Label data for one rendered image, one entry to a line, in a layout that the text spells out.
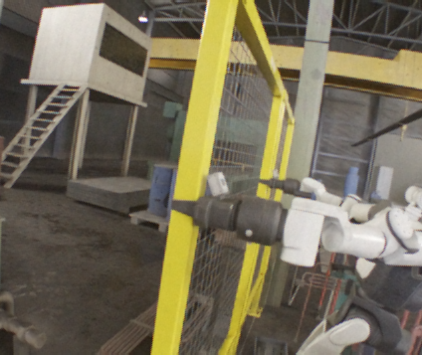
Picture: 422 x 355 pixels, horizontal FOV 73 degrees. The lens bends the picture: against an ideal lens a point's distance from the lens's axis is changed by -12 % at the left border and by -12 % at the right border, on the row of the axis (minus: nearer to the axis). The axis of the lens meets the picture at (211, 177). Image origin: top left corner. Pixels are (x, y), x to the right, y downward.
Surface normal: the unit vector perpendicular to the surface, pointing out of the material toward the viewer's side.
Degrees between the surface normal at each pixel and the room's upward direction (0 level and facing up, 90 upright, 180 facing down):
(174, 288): 90
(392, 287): 104
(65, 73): 90
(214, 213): 90
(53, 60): 90
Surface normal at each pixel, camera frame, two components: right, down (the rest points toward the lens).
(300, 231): -0.26, -0.13
